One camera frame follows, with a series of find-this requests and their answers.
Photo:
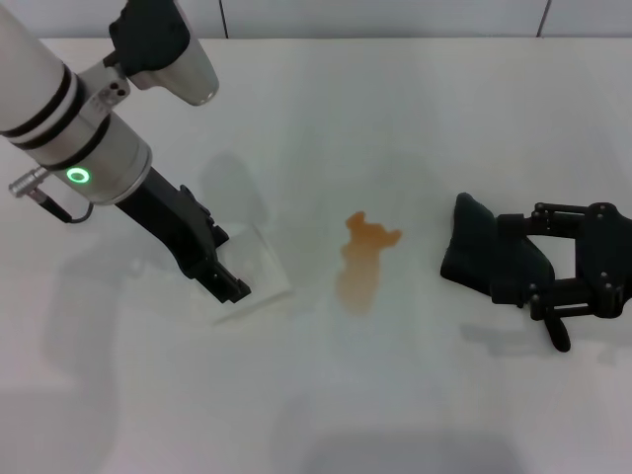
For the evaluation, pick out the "dark blue rag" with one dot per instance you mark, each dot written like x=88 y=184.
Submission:
x=469 y=247

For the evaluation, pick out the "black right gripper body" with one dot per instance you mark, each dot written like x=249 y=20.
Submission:
x=605 y=257

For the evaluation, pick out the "brown water stain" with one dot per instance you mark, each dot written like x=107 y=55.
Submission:
x=363 y=261

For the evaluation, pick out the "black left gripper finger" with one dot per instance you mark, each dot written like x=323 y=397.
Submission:
x=219 y=234
x=224 y=286

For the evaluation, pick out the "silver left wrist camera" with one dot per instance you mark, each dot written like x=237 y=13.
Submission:
x=187 y=64

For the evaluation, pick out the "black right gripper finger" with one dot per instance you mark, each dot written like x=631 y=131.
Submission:
x=513 y=225
x=511 y=292

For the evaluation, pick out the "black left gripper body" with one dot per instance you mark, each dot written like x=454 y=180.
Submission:
x=170 y=222

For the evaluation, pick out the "translucent white plastic cup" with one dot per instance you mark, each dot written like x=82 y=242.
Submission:
x=261 y=276

